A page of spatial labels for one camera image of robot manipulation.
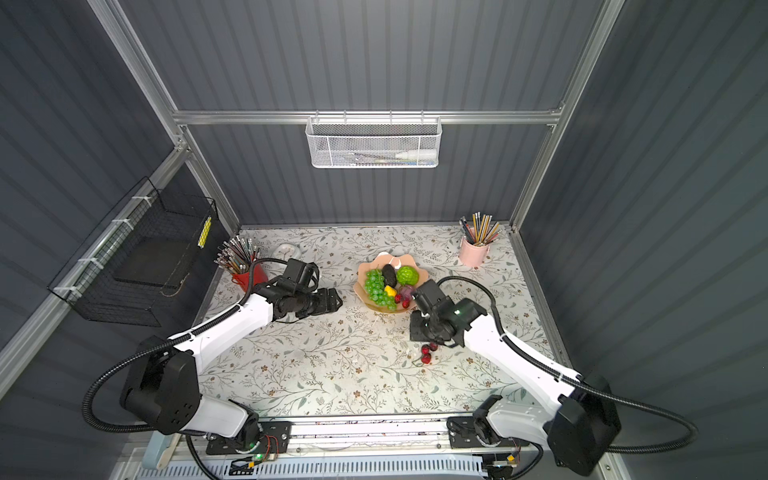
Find red cherry cluster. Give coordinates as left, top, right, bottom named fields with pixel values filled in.
left=413, top=342, right=439, bottom=366

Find green grape bunch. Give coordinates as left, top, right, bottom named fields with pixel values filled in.
left=364, top=269, right=397, bottom=311

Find purple fig fruit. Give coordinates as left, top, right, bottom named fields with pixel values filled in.
left=399, top=285, right=415, bottom=301

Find green custard apple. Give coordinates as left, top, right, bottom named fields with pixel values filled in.
left=396, top=265, right=420, bottom=286

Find dark avocado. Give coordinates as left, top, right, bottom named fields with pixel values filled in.
left=381, top=264, right=398, bottom=288

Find pink faceted fruit bowl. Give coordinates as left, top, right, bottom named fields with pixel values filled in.
left=354, top=253, right=429, bottom=313

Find red cherry pair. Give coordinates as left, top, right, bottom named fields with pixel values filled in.
left=393, top=293, right=412, bottom=310

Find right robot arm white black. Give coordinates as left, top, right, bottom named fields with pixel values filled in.
left=410, top=280, right=621, bottom=476

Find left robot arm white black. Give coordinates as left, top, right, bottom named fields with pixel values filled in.
left=120, top=259, right=343, bottom=453

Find red pencil cup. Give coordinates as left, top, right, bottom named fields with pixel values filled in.
left=231, top=265, right=268, bottom=291

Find white alarm clock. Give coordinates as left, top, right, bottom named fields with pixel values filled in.
left=273, top=243, right=300, bottom=260

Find pencils in red cup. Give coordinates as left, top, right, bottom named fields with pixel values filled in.
left=214, top=236, right=260, bottom=275

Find pink pencil cup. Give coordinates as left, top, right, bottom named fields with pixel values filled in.
left=458, top=238, right=489, bottom=268

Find pencils in pink cup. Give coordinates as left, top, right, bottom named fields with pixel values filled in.
left=459, top=212, right=501, bottom=247

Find light blue brush tool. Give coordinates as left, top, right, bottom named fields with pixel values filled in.
left=141, top=432, right=182, bottom=470

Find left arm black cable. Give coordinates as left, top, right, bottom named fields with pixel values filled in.
left=81, top=256, right=319, bottom=434

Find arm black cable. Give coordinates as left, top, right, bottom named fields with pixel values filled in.
left=81, top=256, right=319, bottom=434
left=436, top=275, right=700, bottom=455

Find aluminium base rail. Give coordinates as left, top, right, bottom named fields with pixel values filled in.
left=119, top=410, right=607, bottom=463

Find white wire mesh basket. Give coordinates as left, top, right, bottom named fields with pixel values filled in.
left=305, top=116, right=443, bottom=169

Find black wire wall basket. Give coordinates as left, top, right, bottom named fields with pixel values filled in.
left=48, top=182, right=218, bottom=328

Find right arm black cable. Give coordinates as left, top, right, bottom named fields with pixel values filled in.
left=436, top=275, right=700, bottom=455

